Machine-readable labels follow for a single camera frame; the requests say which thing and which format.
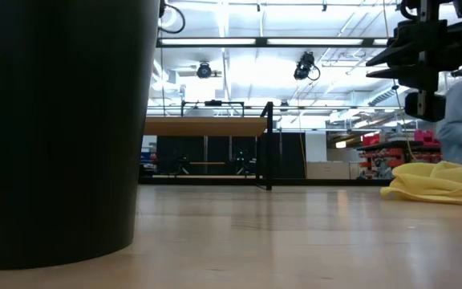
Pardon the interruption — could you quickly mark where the tall black cup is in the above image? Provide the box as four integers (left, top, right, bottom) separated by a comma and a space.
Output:
0, 0, 161, 271

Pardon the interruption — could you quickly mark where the wooden shelf with black legs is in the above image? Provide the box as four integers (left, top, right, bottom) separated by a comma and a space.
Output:
143, 101, 275, 192

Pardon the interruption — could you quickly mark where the rack with red bins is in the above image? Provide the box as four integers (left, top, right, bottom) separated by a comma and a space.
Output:
356, 128, 444, 180

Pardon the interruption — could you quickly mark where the yellow cloth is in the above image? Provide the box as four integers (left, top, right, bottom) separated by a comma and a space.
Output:
379, 161, 462, 207

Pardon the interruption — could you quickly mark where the beige cardboard box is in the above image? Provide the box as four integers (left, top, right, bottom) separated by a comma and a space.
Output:
306, 161, 361, 181

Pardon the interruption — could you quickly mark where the black overhead camera with cable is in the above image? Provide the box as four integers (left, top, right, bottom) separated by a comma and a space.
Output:
293, 51, 322, 82

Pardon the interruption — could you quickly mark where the black overhead frame bar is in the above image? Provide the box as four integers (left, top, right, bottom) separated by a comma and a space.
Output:
156, 36, 389, 49

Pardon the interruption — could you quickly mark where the black background workstation frame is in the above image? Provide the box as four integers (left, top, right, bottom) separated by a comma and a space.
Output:
180, 99, 246, 118

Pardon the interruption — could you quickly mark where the round black overhead camera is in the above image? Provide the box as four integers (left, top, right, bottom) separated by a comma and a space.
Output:
196, 61, 213, 79

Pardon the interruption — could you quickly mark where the black hanging cable loop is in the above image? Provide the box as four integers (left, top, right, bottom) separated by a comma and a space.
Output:
159, 0, 187, 35

